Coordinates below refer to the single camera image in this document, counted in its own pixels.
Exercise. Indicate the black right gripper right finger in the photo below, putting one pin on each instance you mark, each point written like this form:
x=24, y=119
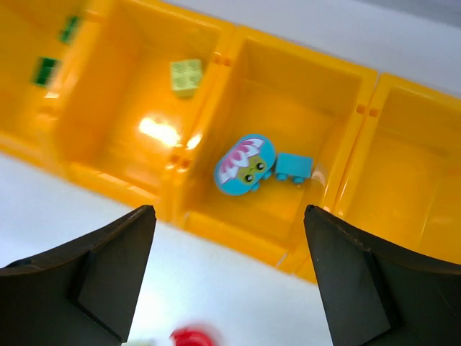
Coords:
x=375, y=292

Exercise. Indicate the yellow bin far right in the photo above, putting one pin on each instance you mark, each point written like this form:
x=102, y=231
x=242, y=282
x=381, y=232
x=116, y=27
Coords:
x=401, y=180

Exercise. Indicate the blue flower lego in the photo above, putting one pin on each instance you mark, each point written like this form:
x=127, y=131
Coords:
x=242, y=168

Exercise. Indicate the yellow bin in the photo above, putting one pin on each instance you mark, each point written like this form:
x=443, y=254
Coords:
x=29, y=30
x=121, y=131
x=306, y=103
x=401, y=180

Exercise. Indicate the dark green lego brick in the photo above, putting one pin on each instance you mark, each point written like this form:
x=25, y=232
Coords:
x=69, y=29

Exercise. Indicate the yellow-green lego brick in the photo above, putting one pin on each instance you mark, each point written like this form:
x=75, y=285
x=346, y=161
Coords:
x=185, y=77

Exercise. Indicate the yellow bin far left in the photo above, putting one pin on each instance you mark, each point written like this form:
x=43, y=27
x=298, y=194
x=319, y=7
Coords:
x=29, y=30

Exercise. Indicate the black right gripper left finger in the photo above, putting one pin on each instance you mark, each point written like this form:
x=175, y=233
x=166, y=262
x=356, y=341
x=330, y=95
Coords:
x=83, y=292

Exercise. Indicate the red round lego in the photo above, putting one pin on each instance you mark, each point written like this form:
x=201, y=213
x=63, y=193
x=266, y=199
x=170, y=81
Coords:
x=193, y=335

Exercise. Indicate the teal lego brick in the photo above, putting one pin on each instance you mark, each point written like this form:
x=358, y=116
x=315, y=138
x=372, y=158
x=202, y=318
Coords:
x=295, y=167

